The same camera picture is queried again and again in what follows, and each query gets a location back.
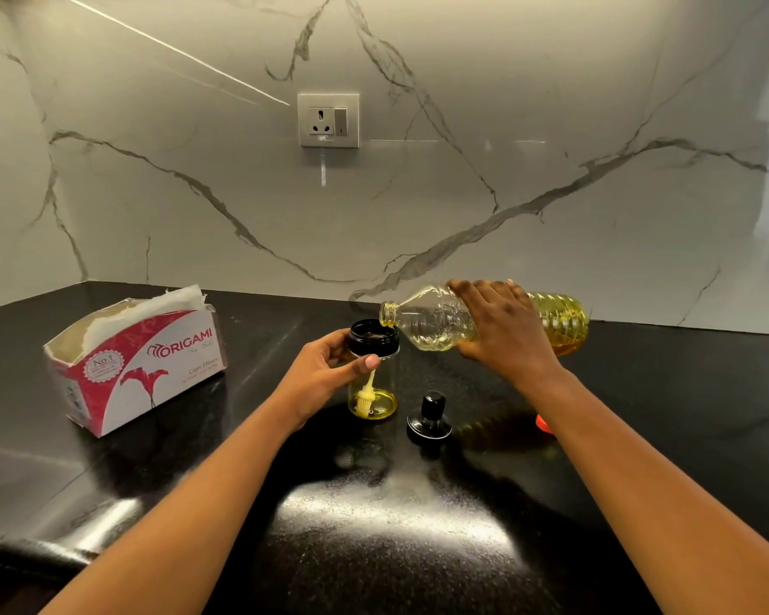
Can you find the person's left hand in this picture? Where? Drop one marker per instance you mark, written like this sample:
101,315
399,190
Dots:
314,384

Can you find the person's right hand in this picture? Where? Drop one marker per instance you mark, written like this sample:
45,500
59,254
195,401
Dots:
506,333

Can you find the large clear plastic oil bottle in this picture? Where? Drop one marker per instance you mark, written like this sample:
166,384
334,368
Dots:
436,320

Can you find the small glass oil bottle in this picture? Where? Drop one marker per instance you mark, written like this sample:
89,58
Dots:
386,403

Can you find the red plastic bottle cap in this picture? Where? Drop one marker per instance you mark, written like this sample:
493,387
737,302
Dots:
542,424

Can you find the black knobbed bottle lid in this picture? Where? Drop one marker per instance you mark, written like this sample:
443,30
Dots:
430,429

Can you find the person's left forearm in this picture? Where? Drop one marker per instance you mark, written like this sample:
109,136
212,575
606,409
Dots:
179,538

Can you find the person's right forearm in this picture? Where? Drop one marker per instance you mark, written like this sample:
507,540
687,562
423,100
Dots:
647,506

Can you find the black stone countertop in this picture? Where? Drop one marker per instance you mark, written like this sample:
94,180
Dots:
679,390

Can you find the yellow silicone brush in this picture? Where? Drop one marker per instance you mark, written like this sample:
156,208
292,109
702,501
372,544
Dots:
365,400

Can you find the red and white tissue box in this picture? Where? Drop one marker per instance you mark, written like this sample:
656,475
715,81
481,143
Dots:
166,377

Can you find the stack of white tissues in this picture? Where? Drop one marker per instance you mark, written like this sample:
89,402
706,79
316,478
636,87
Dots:
141,310

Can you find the brown base cabinet door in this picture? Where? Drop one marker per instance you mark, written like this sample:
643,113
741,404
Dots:
6,595

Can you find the white wall socket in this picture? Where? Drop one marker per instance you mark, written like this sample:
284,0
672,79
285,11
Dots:
328,120

